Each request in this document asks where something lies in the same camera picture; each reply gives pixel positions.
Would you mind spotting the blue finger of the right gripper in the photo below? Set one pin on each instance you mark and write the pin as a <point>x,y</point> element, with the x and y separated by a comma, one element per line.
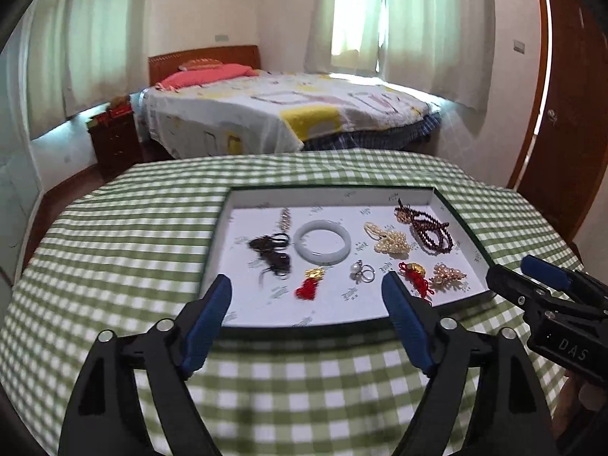
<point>550,275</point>

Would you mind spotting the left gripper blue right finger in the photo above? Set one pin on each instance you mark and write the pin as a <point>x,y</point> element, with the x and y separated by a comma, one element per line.
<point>408,326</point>

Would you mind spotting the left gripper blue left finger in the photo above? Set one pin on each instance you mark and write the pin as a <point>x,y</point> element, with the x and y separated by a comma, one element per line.
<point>210,311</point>

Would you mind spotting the red tassel gold charm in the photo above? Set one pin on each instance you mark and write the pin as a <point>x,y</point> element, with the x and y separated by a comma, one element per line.
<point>416,275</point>

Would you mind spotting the small red tassel charm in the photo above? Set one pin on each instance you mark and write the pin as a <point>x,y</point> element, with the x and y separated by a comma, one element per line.
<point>308,289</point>

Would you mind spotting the green white jewelry tray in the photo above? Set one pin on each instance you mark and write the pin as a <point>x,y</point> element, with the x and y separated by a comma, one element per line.
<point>387,224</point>

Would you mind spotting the right human hand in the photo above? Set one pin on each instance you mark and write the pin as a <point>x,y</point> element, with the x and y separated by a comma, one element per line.
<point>575,395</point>

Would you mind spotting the white jade bangle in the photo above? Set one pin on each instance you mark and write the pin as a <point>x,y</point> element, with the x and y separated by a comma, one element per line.
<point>322,242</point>

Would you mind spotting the brown wooden door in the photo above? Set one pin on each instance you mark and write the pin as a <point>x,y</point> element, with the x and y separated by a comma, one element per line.
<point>563,159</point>

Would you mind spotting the dark wooden nightstand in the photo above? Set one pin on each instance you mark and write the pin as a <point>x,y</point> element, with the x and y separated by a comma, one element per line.
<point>116,143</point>

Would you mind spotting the bed with patterned sheet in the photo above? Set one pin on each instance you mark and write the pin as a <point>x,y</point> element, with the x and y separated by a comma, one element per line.
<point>279,113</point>

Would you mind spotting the glass sliding wardrobe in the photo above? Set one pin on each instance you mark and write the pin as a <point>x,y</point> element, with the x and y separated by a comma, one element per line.
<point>20,184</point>

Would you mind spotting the red boxes on nightstand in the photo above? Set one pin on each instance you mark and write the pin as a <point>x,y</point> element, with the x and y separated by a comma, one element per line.
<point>117,108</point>

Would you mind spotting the pink pillow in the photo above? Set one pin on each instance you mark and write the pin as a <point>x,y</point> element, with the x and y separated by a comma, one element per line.
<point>191,78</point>

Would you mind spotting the red patterned cushion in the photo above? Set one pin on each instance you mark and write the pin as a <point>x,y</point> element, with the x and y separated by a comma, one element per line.
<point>200,64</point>

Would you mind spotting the wooden headboard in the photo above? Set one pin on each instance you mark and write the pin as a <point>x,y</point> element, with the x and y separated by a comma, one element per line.
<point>161,66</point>

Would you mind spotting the right white curtain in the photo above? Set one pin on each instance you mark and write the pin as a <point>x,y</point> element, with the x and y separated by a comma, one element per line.
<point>444,48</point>

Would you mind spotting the white curtain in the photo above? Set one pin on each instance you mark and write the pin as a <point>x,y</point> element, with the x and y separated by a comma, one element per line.
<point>81,54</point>
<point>444,48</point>

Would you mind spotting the left white curtain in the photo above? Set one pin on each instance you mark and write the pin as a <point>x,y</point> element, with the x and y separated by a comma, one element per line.
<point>81,54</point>

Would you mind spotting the white light switch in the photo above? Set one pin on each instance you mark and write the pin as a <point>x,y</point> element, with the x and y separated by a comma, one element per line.
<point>519,46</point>

